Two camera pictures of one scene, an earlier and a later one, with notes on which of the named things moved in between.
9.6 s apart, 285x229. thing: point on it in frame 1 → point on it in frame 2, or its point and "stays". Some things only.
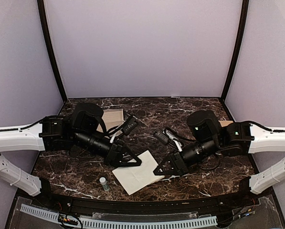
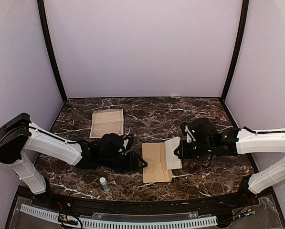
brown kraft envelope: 225,123 → 154,154
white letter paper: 133,179 → 172,161
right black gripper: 178,164 → 184,153
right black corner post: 238,42 stays
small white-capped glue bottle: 102,180 stays
